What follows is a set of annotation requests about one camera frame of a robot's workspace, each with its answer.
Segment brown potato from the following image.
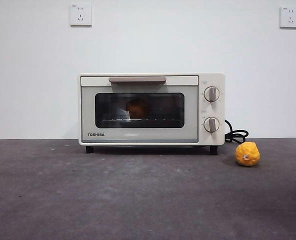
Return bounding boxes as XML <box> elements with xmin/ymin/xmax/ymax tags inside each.
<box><xmin>125</xmin><ymin>98</ymin><xmax>151</xmax><ymax>120</ymax></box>

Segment cream Toshiba toaster oven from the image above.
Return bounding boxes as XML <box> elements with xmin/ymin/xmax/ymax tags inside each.
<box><xmin>77</xmin><ymin>72</ymin><xmax>225</xmax><ymax>155</ymax></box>

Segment beige oven knob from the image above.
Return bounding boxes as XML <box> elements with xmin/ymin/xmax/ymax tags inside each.
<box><xmin>203</xmin><ymin>86</ymin><xmax>221</xmax><ymax>103</ymax></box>
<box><xmin>203</xmin><ymin>116</ymin><xmax>221</xmax><ymax>133</ymax></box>

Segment yellow bumpy squash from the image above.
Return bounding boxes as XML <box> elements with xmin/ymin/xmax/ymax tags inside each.
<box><xmin>235</xmin><ymin>141</ymin><xmax>261</xmax><ymax>167</ymax></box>

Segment black oven power cable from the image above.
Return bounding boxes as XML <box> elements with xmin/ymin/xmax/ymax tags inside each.
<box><xmin>223</xmin><ymin>118</ymin><xmax>249</xmax><ymax>144</ymax></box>

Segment white wall socket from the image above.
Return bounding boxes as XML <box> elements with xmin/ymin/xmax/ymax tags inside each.
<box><xmin>70</xmin><ymin>3</ymin><xmax>92</xmax><ymax>27</ymax></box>
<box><xmin>279</xmin><ymin>6</ymin><xmax>296</xmax><ymax>29</ymax></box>

